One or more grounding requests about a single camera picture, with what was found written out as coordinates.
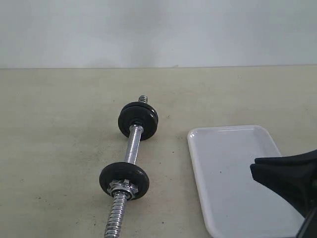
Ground chrome dumbbell bar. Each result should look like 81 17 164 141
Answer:
104 95 148 238

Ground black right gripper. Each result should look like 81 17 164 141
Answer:
250 150 317 238

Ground chrome star collar nut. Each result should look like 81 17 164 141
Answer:
107 179 138 200

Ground white rectangular tray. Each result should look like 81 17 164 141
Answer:
187 125 304 238

